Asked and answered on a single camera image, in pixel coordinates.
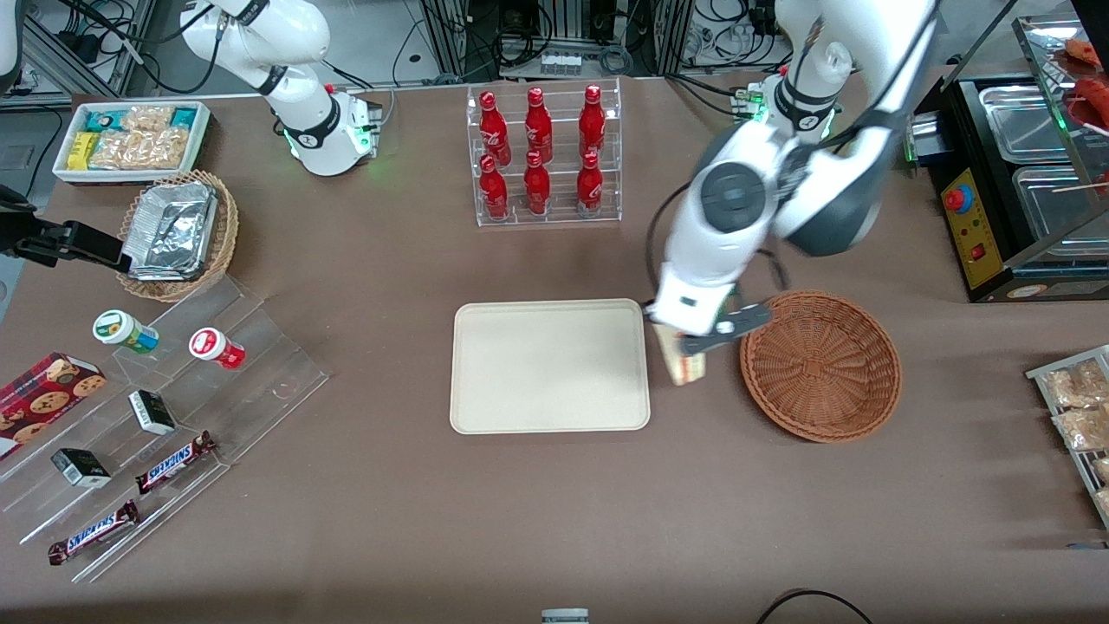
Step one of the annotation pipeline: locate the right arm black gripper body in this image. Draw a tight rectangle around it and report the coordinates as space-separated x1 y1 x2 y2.
0 185 69 266

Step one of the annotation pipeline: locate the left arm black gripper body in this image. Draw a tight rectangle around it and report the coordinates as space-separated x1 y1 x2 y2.
716 301 775 341

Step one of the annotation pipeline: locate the triangular sandwich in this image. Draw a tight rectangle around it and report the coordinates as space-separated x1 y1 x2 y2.
652 322 707 387

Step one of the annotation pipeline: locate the brown wicker basket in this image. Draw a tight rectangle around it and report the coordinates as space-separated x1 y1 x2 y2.
739 289 904 444

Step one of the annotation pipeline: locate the light wicker basket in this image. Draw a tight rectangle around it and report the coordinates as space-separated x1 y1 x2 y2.
115 169 240 303

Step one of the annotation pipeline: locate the cream plastic tray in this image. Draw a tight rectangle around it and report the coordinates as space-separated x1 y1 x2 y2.
449 298 652 435

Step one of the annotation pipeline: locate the aluminium foil container stack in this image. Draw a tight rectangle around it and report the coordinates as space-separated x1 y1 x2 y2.
121 181 219 283

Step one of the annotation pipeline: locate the green lid yogurt cup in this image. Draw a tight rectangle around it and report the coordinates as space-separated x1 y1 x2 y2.
92 309 160 355

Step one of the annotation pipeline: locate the clear rice cracker bag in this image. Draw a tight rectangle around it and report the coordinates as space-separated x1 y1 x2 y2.
89 130 148 171
121 106 177 133
139 128 190 170

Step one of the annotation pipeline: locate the white snack bin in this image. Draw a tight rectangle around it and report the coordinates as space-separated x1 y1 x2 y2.
51 100 212 186

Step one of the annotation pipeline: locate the red lid yogurt cup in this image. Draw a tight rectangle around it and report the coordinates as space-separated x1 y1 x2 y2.
188 327 246 371

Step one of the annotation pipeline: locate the red tartan cookie box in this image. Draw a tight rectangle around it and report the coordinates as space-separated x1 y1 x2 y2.
0 351 107 462

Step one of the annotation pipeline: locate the small black box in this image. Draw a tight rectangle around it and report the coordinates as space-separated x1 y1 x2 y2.
50 447 113 489
127 389 177 436

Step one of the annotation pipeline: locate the clear acrylic bottle rack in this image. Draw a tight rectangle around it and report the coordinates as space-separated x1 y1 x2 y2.
466 76 623 229

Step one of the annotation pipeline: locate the red cola bottle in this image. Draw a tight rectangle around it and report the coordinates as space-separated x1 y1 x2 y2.
576 151 605 214
479 90 512 166
525 88 554 164
579 84 606 159
523 151 552 216
479 154 510 220

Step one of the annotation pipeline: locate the clear acrylic stepped shelf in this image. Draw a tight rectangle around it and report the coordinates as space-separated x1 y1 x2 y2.
0 276 331 584

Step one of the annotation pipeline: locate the Snickers chocolate bar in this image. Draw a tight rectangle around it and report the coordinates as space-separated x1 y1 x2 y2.
47 499 141 567
134 430 217 496

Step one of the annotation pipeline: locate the black food warmer appliance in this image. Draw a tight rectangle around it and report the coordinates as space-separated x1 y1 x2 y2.
905 13 1109 304

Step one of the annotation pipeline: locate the grey metal box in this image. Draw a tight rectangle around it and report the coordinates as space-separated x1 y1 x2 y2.
905 113 947 166

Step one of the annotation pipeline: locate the steel food pan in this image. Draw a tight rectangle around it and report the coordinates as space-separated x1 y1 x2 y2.
979 85 1080 166
1012 165 1109 254

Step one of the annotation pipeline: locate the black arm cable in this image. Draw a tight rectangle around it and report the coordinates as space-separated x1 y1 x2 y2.
645 182 696 301

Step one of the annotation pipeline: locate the black table cable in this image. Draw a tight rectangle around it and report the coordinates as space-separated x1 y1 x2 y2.
756 588 874 624

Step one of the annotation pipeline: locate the metal wire rack tray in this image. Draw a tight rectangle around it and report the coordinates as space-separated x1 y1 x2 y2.
1026 344 1109 531

